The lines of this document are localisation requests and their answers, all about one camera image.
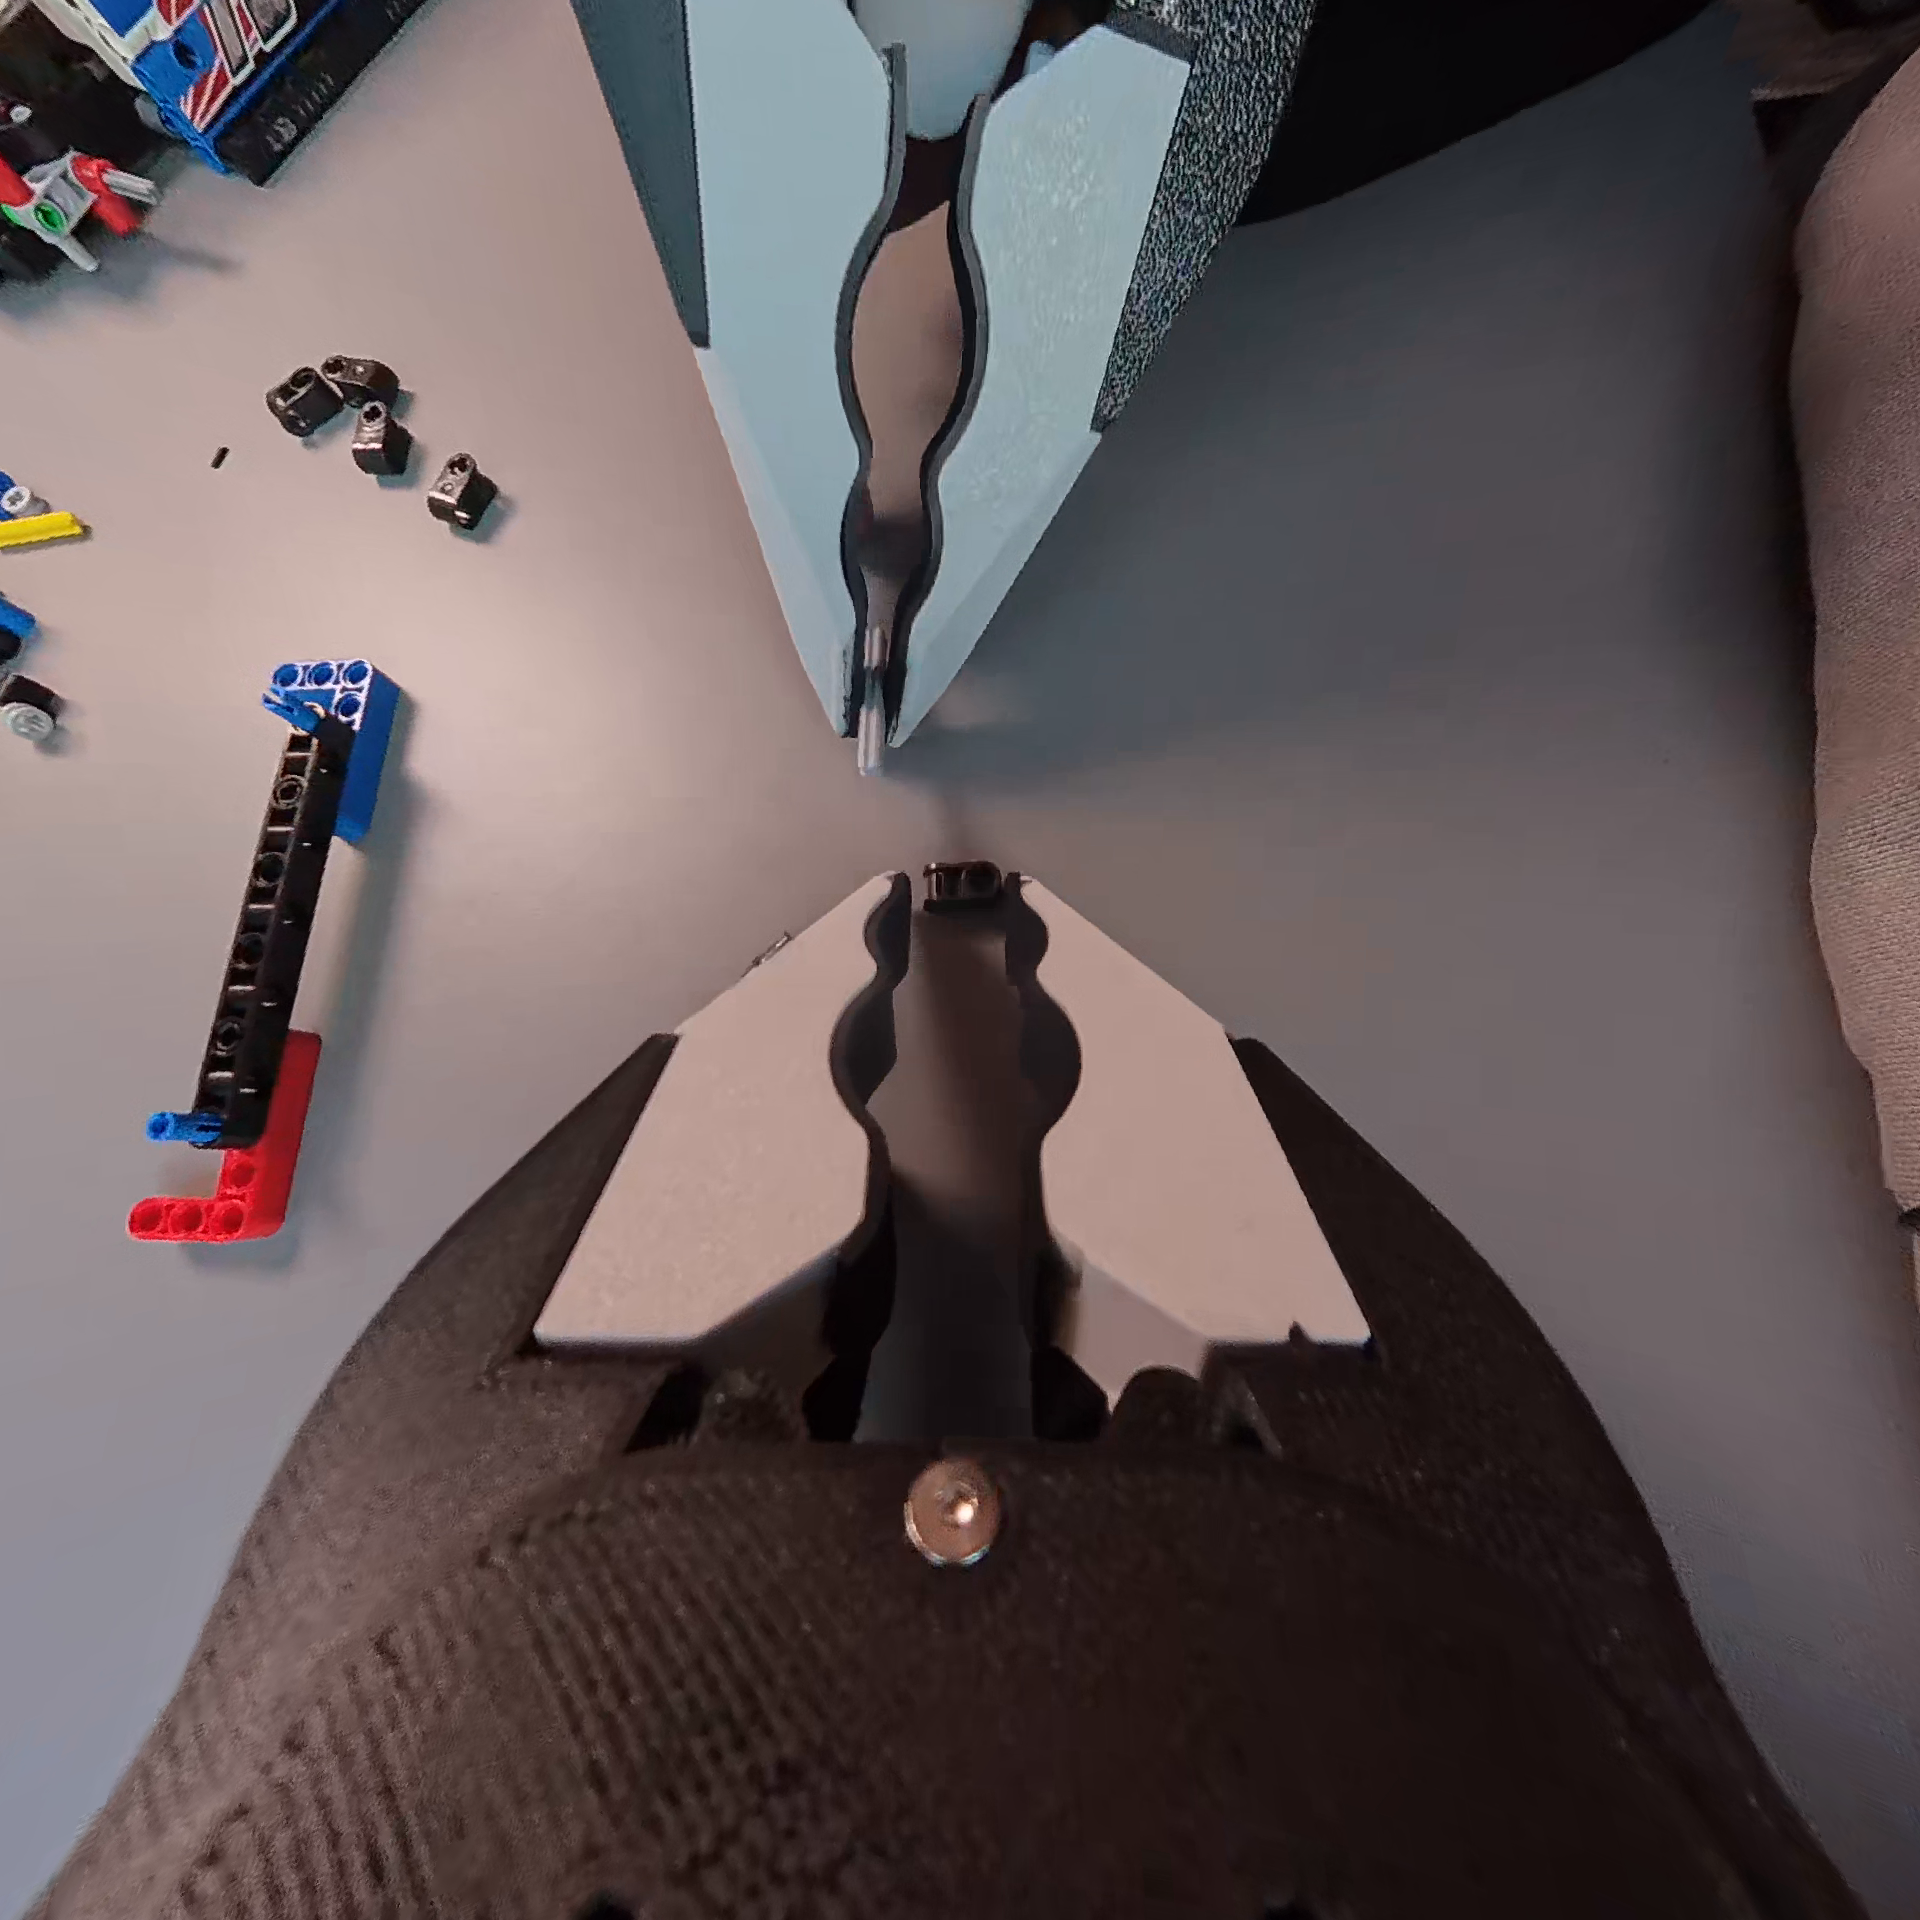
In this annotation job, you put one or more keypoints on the grey lego axle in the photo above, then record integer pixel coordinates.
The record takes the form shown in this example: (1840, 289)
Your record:
(869, 750)

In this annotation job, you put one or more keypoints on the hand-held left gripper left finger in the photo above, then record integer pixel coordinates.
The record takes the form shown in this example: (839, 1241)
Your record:
(720, 1172)

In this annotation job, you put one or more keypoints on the pile of mixed lego pieces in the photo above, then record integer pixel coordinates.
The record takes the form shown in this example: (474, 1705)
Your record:
(37, 530)

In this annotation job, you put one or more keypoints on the blue white lego race car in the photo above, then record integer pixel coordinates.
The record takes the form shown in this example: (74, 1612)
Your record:
(224, 60)

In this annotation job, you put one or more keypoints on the person's beige sweatshirt torso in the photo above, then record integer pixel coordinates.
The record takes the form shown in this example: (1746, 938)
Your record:
(1868, 675)

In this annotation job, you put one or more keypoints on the black lego pin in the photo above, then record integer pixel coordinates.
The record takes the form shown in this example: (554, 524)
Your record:
(768, 949)

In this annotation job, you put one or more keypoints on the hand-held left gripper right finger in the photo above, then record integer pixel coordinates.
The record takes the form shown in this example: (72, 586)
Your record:
(1185, 1186)

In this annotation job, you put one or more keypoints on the black lego connector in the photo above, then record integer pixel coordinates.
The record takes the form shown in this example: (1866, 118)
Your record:
(359, 375)
(301, 398)
(960, 889)
(380, 438)
(462, 490)

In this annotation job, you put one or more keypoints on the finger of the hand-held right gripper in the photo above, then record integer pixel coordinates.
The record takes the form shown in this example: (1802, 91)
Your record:
(1049, 301)
(764, 301)

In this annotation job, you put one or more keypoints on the black blue red lego beam assembly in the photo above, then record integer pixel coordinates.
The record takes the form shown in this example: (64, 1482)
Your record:
(263, 961)

